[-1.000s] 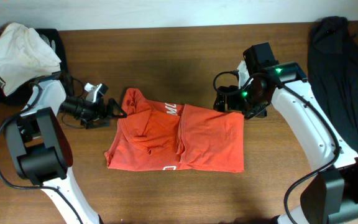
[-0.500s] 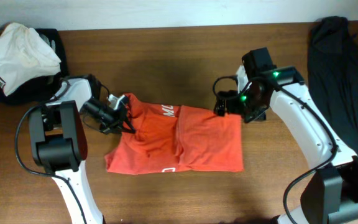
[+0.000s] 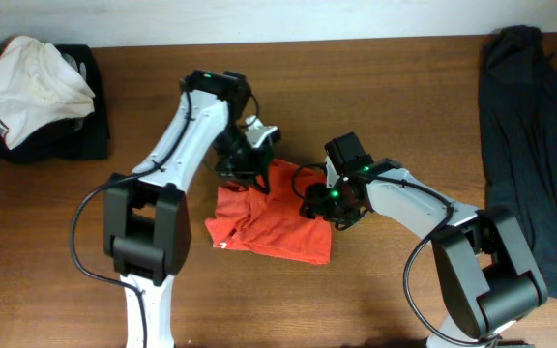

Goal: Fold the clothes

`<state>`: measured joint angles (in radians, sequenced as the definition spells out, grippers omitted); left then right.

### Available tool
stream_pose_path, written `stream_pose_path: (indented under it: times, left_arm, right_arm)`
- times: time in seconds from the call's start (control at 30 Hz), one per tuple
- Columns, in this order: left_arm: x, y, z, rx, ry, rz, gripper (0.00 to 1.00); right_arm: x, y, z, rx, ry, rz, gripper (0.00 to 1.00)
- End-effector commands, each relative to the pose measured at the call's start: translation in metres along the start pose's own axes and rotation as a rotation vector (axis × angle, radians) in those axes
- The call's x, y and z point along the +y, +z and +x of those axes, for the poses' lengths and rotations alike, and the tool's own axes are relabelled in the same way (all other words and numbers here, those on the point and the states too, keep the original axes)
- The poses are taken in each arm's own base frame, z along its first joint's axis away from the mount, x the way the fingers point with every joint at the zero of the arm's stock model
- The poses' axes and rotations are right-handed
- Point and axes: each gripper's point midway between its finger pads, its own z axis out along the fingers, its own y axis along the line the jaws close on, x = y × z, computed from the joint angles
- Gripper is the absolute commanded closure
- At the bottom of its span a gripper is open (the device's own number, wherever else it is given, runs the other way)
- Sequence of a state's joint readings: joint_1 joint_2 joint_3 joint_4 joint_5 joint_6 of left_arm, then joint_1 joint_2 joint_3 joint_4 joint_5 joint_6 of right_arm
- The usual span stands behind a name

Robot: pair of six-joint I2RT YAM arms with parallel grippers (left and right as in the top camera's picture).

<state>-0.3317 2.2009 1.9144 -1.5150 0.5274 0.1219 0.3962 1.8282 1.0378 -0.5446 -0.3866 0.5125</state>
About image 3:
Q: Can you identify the black folded garment on left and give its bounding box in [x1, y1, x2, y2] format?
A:
[0, 44, 110, 164]

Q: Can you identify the black garment on right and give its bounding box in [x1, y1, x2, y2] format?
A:
[478, 25, 557, 299]

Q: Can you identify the white crumpled garment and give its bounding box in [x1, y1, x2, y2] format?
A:
[0, 36, 95, 150]

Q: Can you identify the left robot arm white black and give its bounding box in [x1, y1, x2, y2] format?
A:
[103, 70, 280, 347]

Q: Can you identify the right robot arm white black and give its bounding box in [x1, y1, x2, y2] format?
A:
[300, 132, 548, 347]

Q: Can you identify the orange t-shirt with white logo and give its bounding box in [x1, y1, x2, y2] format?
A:
[205, 159, 332, 265]

